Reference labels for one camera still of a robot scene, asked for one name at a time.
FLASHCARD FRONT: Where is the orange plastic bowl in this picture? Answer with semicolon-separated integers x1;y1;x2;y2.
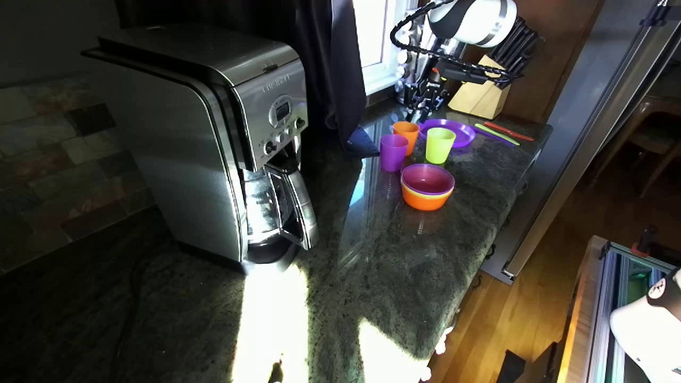
400;184;456;212

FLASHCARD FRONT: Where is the wooden knife block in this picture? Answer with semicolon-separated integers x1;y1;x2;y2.
449;81;509;119

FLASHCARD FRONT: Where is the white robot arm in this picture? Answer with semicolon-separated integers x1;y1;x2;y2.
418;0;519;83

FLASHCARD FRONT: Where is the glass coffee carafe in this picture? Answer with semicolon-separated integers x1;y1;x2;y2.
243;168;316;249

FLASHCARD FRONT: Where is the purple plastic cup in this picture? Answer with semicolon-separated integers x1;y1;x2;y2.
380;135;409;172

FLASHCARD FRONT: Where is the purple plastic bowl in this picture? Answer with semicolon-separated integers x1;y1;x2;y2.
400;165;456;197

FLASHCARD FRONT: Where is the purple plastic plate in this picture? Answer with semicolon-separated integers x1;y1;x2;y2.
418;118;476;153

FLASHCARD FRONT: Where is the stainless steel refrigerator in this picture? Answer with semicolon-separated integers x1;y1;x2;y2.
482;0;681;284

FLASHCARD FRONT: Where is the lime green plastic cup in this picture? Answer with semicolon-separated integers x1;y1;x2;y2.
425;127;456;165

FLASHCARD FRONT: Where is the orange plastic utensil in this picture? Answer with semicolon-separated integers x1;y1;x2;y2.
482;122;534;143

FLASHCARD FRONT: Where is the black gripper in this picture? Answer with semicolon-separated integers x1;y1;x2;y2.
416;51;510;93

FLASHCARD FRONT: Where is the green plastic utensil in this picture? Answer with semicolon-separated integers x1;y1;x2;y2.
473;124;519;148

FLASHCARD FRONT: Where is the silver coffee maker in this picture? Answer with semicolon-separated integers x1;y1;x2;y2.
84;23;309;265

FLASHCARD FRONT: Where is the orange plastic cup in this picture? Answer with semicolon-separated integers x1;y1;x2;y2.
391;122;418;153

